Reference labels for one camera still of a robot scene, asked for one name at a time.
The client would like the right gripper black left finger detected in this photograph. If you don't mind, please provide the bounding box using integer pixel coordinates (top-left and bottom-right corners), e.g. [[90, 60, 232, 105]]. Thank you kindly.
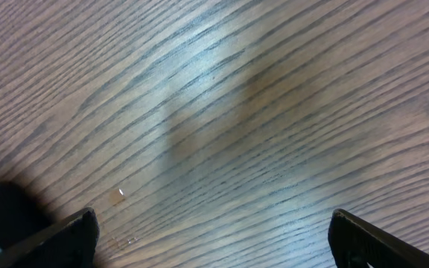
[[0, 208, 99, 268]]

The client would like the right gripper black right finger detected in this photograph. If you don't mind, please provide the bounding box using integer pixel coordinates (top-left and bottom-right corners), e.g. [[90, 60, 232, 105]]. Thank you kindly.
[[328, 209, 429, 268]]

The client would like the black water-filled tray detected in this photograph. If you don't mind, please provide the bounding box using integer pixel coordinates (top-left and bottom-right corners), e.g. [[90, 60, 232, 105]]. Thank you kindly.
[[0, 182, 53, 253]]

